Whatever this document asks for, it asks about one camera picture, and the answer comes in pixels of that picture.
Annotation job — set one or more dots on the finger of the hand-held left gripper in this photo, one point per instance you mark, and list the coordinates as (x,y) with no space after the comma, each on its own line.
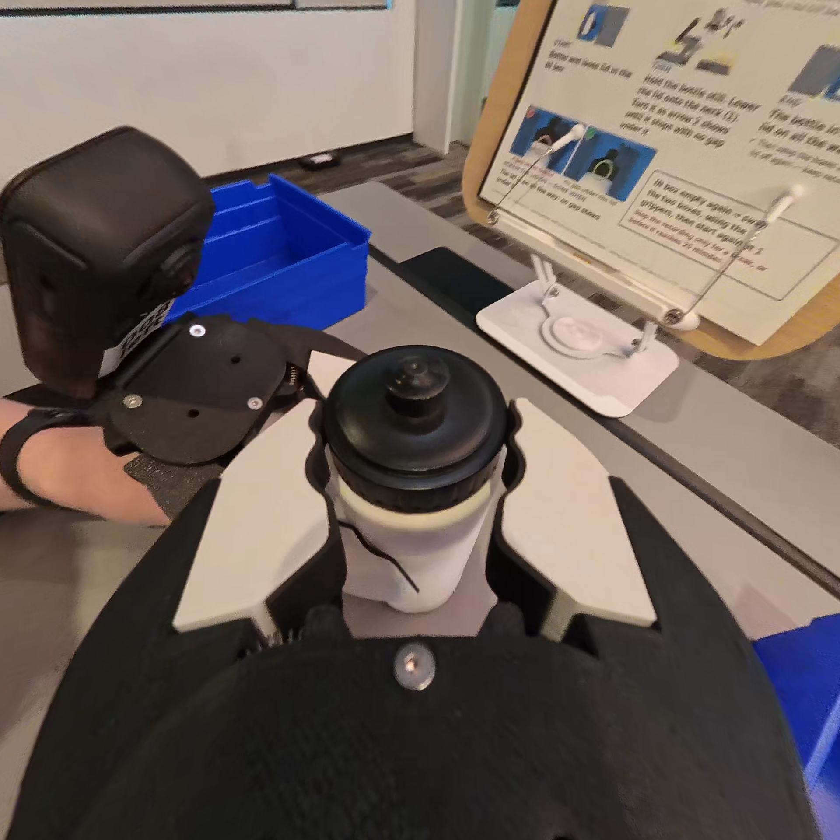
(328,371)
(367,577)

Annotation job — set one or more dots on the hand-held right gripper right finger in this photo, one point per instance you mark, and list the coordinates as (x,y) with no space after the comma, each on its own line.
(571,531)

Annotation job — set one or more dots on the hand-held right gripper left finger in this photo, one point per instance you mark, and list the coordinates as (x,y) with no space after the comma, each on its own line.
(262,525)

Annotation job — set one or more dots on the white plastic bottle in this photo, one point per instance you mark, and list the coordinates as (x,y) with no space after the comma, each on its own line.
(420,551)

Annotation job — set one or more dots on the blue plastic storage bin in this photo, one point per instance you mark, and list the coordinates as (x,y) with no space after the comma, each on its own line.
(295,275)
(807,689)

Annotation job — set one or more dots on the black bottle lid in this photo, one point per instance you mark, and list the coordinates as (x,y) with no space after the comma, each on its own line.
(413,446)

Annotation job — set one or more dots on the person's left hand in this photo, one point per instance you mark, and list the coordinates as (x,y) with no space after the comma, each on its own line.
(85,479)

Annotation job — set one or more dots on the black rectangular table pad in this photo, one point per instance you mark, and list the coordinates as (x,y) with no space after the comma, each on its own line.
(459,282)

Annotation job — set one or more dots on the instruction sheet on stand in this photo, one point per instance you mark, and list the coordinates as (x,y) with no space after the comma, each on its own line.
(590,367)

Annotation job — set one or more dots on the small black floor device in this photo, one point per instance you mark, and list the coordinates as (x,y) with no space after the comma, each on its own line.
(320,161)

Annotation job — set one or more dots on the printed instruction sheet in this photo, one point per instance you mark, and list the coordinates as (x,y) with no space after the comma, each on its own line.
(689,164)

